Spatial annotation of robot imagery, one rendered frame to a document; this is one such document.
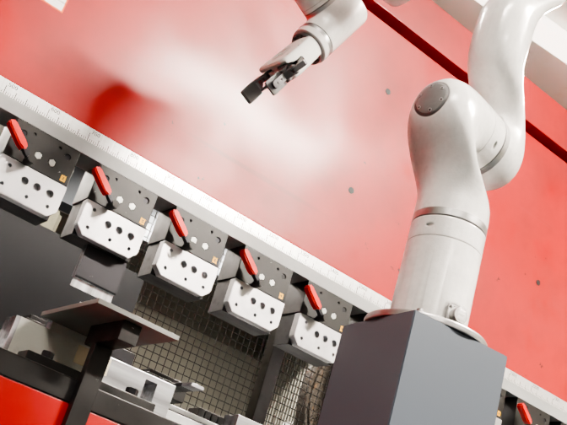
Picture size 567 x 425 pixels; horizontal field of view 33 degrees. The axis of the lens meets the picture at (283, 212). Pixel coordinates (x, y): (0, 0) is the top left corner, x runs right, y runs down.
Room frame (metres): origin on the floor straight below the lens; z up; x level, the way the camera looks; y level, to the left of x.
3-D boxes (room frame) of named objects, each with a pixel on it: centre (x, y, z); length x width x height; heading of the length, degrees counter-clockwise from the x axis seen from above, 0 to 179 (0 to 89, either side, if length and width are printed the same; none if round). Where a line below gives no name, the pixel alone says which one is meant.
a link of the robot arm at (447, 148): (1.34, -0.24, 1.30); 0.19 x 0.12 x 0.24; 132
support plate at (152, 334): (1.83, 0.26, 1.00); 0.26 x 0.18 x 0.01; 31
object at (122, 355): (1.98, 0.31, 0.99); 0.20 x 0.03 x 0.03; 121
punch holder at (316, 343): (2.25, -0.15, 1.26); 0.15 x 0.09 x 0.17; 121
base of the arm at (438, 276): (1.36, -0.26, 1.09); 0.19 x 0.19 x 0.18
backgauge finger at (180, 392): (2.26, 0.14, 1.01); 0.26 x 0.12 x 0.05; 31
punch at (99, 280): (1.96, 0.34, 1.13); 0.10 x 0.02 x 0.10; 121
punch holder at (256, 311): (2.15, 0.02, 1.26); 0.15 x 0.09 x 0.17; 121
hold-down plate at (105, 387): (1.93, 0.28, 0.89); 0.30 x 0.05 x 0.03; 121
